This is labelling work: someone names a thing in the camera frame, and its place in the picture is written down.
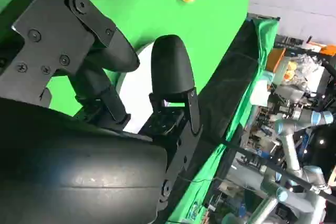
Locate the orange box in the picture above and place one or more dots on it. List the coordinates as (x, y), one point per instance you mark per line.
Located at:
(275, 60)

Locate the green cloth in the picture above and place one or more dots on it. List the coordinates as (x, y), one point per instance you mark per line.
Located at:
(157, 3)

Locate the clear bag with yellow items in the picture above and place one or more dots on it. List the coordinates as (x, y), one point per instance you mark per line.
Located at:
(288, 69)

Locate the black table edge skirt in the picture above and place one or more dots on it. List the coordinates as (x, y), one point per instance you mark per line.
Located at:
(231, 77)

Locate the black pole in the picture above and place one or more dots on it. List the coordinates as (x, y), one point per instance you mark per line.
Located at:
(275, 167)

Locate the white box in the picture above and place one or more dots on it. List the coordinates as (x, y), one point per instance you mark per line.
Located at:
(259, 93)

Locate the lilac plate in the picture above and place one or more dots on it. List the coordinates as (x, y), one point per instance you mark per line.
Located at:
(143, 82)

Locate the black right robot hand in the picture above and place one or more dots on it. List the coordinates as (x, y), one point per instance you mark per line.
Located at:
(78, 169)

